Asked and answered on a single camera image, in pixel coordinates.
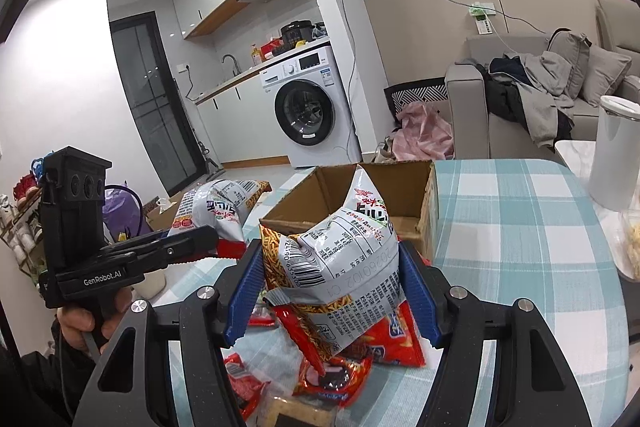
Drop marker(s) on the red black-stripe snack pack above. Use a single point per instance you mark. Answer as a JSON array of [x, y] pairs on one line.
[[246, 387]]

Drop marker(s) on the grey clothes pile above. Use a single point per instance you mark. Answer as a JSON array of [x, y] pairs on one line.
[[531, 90]]

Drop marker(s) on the clear cracker sandwich pack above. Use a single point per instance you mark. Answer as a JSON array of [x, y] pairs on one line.
[[284, 411]]

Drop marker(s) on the teal checked tablecloth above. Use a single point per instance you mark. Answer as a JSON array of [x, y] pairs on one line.
[[507, 229]]

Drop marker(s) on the brown SF cardboard box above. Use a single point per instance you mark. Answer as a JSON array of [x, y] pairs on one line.
[[405, 191]]

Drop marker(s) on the grey sofa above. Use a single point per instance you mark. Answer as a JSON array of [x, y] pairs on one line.
[[480, 135]]

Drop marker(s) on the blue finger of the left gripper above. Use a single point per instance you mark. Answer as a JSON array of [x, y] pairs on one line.
[[160, 249], [136, 242]]

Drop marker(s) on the black patterned chair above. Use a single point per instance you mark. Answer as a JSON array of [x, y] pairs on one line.
[[431, 90]]

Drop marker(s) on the person's left hand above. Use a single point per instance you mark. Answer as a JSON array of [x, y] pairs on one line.
[[75, 322]]

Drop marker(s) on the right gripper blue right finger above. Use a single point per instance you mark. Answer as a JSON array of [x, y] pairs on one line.
[[426, 302]]

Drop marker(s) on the white red noodle snack bag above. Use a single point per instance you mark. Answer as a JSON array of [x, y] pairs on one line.
[[223, 205]]

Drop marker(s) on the black glass door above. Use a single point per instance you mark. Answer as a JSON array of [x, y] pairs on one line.
[[155, 102]]

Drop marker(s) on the grey cushion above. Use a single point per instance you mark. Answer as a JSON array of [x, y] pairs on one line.
[[605, 72]]

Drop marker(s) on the purple bag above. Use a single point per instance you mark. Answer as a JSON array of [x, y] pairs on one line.
[[123, 213]]

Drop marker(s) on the pink cloth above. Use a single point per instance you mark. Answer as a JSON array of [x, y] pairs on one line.
[[423, 135]]

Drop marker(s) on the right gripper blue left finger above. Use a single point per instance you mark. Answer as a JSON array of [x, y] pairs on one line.
[[240, 287]]

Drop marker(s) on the white washing machine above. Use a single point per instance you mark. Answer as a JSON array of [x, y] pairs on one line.
[[311, 109]]

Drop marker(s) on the small cardboard box on floor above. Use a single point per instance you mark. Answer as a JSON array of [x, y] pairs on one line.
[[161, 212]]

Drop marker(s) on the silver red noodle bag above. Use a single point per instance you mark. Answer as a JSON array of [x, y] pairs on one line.
[[332, 283]]

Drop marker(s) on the red cone chips bag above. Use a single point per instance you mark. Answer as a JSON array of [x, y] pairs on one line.
[[393, 341]]

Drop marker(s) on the white cylindrical appliance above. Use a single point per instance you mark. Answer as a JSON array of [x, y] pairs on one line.
[[615, 168]]

